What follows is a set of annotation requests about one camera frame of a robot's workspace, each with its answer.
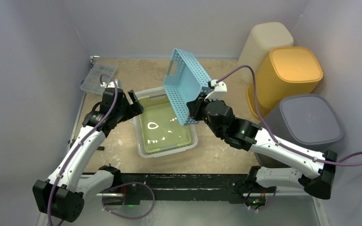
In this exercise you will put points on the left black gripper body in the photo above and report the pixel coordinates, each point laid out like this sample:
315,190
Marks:
122,112

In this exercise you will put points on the light blue plastic crate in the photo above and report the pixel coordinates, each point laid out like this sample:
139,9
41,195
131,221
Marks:
185,80

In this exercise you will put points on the olive green plastic crate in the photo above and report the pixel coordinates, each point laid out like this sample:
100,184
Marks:
161,130

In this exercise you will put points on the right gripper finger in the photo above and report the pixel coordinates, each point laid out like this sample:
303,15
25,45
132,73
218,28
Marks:
202,98
194,108

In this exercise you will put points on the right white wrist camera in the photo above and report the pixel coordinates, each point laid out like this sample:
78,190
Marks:
217,90

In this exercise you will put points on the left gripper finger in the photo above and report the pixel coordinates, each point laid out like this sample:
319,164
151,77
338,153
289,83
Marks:
135,110
135,102

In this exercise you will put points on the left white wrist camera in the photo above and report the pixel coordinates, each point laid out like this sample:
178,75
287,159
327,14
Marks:
109,84

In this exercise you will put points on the clear compartment organizer box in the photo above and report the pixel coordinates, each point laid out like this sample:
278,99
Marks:
91,84

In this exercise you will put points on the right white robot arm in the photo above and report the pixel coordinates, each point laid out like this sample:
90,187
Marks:
309,170

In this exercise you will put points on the yellow mesh basket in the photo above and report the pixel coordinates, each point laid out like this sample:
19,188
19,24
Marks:
286,71

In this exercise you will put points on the aluminium frame rail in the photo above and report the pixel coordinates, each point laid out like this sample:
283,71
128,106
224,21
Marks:
264,177

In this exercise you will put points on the beige plastic bin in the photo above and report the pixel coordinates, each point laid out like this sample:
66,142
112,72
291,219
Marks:
261,40

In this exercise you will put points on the grey mesh basket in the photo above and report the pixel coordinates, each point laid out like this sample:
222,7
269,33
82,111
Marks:
306,120

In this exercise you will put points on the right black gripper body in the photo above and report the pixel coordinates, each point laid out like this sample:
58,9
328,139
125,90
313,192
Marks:
198,108

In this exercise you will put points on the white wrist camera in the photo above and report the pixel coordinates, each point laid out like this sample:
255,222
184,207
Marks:
217,90
109,84

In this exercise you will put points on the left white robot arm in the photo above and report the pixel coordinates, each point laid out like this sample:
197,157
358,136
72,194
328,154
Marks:
62,195

